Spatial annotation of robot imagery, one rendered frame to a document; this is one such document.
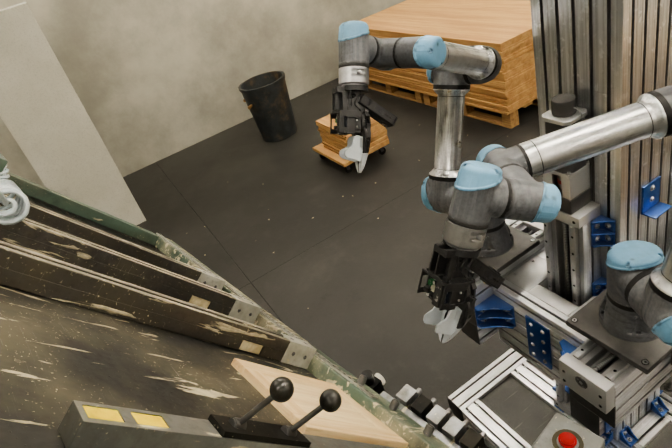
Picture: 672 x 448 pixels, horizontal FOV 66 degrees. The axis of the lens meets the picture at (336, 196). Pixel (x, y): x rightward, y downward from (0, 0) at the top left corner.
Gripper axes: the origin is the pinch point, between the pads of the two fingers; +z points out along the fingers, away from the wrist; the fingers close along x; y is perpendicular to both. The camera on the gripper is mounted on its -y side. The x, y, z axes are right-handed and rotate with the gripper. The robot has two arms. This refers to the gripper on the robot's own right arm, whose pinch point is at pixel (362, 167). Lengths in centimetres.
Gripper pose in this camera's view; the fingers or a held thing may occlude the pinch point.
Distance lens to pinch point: 128.6
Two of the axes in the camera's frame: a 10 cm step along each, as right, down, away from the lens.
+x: 3.3, 0.4, -9.4
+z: 0.1, 10.0, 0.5
